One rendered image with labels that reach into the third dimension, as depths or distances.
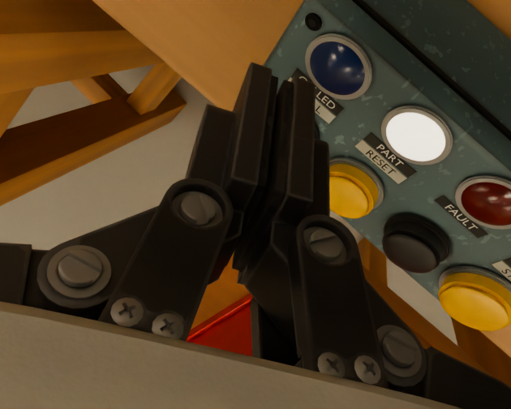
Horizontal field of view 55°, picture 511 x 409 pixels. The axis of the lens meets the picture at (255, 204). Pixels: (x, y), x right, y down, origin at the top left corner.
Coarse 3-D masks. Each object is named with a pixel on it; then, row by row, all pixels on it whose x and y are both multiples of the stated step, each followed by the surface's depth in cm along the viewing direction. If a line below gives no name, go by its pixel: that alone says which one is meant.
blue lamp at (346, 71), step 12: (324, 48) 16; (336, 48) 16; (348, 48) 16; (312, 60) 17; (324, 60) 16; (336, 60) 16; (348, 60) 16; (360, 60) 16; (312, 72) 17; (324, 72) 16; (336, 72) 16; (348, 72) 16; (360, 72) 16; (324, 84) 17; (336, 84) 17; (348, 84) 16; (360, 84) 16
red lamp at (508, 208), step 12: (468, 192) 17; (480, 192) 16; (492, 192) 16; (504, 192) 16; (468, 204) 17; (480, 204) 17; (492, 204) 16; (504, 204) 16; (480, 216) 17; (492, 216) 17; (504, 216) 17
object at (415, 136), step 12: (396, 120) 16; (408, 120) 16; (420, 120) 16; (396, 132) 17; (408, 132) 16; (420, 132) 16; (432, 132) 16; (396, 144) 17; (408, 144) 17; (420, 144) 16; (432, 144) 16; (444, 144) 16; (408, 156) 17; (420, 156) 17; (432, 156) 17
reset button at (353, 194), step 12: (336, 168) 19; (348, 168) 19; (336, 180) 19; (348, 180) 19; (360, 180) 19; (336, 192) 19; (348, 192) 19; (360, 192) 19; (372, 192) 19; (336, 204) 20; (348, 204) 19; (360, 204) 19; (372, 204) 19; (348, 216) 20; (360, 216) 20
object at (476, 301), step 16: (448, 288) 20; (464, 288) 19; (480, 288) 19; (496, 288) 19; (448, 304) 20; (464, 304) 20; (480, 304) 19; (496, 304) 19; (464, 320) 20; (480, 320) 20; (496, 320) 19
